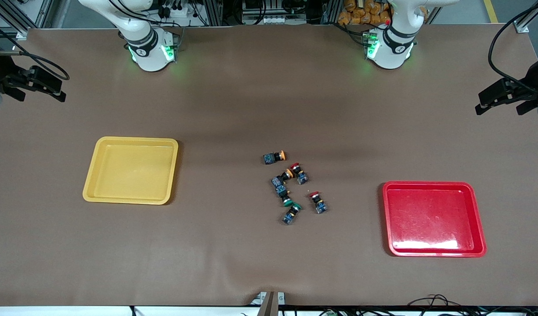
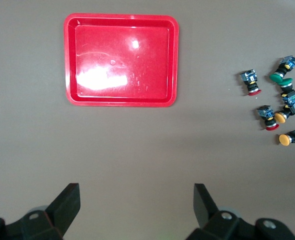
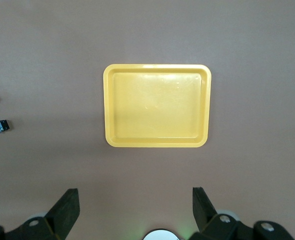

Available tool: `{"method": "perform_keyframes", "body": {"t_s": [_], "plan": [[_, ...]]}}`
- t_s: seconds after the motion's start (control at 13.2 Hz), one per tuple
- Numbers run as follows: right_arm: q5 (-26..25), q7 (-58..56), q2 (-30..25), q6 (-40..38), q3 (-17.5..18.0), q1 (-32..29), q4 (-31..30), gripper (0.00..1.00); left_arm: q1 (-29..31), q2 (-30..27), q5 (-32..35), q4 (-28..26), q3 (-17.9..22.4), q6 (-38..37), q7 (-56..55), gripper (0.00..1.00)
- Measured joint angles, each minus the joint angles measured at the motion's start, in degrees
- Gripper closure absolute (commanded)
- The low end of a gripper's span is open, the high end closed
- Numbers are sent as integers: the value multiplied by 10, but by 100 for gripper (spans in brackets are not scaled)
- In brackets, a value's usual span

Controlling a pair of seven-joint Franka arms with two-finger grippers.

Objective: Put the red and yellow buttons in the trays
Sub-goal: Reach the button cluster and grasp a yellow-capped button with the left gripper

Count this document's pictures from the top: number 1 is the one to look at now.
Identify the red push button switch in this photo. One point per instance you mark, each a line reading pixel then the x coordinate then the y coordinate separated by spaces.
pixel 300 175
pixel 319 204

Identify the yellow push button switch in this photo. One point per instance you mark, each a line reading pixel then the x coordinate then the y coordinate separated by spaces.
pixel 281 178
pixel 274 157

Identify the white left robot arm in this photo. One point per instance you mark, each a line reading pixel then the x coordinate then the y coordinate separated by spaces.
pixel 389 52

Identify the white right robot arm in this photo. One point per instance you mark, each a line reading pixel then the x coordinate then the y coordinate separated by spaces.
pixel 150 52

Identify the yellow plastic tray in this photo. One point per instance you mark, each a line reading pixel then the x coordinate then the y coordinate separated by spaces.
pixel 132 171

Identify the red plastic tray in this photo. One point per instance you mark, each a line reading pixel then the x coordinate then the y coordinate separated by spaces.
pixel 433 219

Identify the white power strip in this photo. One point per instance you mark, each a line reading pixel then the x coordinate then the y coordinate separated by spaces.
pixel 176 8

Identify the orange packets pile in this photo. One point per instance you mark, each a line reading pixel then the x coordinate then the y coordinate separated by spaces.
pixel 361 13

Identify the brown table mat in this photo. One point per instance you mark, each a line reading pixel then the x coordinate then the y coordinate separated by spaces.
pixel 251 87

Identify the aluminium frame profile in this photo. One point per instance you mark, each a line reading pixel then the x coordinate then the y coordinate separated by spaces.
pixel 14 24
pixel 530 17

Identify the green push button switch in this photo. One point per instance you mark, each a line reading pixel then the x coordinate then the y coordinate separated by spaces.
pixel 290 215
pixel 282 192

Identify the metal table edge bracket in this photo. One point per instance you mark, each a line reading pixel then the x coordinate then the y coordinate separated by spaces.
pixel 268 303

